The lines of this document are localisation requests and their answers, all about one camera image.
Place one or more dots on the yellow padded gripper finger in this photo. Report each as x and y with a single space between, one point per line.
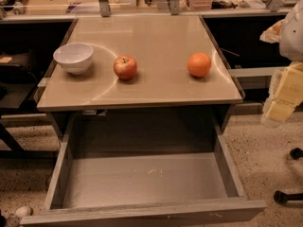
285 94
272 34

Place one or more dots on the orange fruit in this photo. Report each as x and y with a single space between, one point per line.
199 64

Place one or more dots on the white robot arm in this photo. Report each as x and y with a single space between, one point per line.
291 34

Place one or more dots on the open grey top drawer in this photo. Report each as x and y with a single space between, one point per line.
144 170

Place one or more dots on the black chair caster upper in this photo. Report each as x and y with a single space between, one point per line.
296 153

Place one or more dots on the black chair caster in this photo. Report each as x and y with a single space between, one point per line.
296 153
282 198

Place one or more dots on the black chair caster lower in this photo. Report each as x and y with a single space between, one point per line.
282 198

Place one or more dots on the red apple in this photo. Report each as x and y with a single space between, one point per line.
125 67

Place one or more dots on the white ceramic bowl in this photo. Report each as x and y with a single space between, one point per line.
74 58

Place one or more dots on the black device on shelf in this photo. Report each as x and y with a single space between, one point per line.
11 4

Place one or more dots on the white round object on floor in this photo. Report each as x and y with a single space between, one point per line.
23 211

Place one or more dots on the grey metal side rail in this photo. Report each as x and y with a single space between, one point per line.
254 78

